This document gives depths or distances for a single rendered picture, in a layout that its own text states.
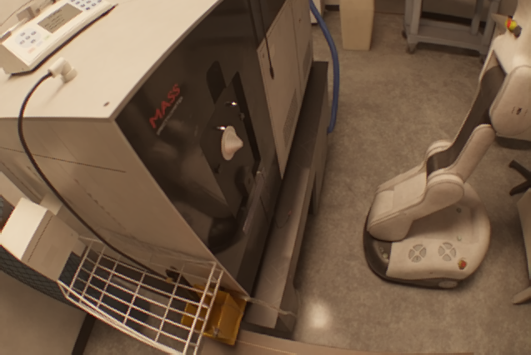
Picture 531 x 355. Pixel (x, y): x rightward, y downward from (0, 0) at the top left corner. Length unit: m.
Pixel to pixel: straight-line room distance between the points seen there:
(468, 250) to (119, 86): 1.43
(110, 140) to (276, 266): 0.68
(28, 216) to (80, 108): 0.36
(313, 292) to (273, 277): 0.76
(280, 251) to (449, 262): 0.81
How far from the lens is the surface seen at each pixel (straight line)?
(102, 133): 0.30
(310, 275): 1.64
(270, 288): 0.87
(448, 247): 1.44
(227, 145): 0.51
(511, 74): 0.85
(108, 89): 0.32
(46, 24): 0.66
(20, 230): 0.64
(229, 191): 0.56
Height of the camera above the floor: 1.57
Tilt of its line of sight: 48 degrees down
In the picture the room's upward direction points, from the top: 13 degrees counter-clockwise
